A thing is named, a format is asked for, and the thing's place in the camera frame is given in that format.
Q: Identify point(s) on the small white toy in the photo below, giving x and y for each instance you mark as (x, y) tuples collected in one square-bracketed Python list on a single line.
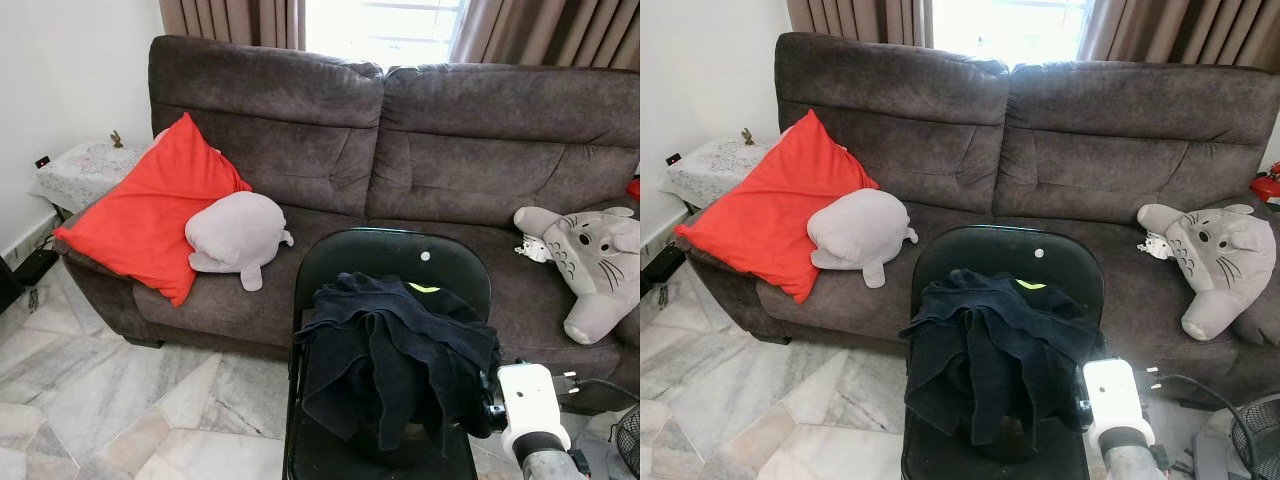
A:
[(530, 248), (1157, 245)]

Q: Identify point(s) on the side table with lace cloth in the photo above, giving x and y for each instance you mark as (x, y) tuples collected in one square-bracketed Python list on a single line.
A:
[(85, 165), (705, 162)]

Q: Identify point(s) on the large black box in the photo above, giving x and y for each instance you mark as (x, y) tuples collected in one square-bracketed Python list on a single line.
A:
[(655, 262), (30, 265)]

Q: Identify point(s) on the grey seal plush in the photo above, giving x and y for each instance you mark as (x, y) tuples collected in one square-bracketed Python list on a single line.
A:
[(860, 228), (235, 230)]

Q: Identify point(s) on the red plastic item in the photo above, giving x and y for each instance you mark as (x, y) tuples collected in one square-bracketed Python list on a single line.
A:
[(1267, 188), (634, 190)]

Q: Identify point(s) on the brown curtain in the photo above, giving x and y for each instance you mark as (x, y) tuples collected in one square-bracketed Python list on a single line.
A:
[(230, 18), (550, 30), (1180, 28), (860, 18)]

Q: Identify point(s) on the black folding chair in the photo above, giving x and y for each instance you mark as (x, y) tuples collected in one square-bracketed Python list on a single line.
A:
[(380, 255), (990, 255)]

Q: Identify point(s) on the bright window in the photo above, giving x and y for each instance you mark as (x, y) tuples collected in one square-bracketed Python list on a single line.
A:
[(1010, 28), (385, 30)]

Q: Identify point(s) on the red square pillow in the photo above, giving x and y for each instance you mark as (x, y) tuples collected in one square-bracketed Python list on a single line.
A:
[(150, 215), (775, 210)]

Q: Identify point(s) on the grey Totoro plush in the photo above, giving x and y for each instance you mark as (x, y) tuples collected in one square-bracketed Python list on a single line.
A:
[(590, 260), (1215, 255)]

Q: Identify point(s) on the dark brown fabric sofa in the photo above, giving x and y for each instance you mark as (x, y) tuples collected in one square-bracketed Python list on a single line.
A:
[(1100, 150), (450, 160)]

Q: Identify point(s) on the plain black garment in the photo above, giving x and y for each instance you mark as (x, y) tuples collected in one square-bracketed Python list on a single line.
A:
[(1000, 345), (400, 350)]

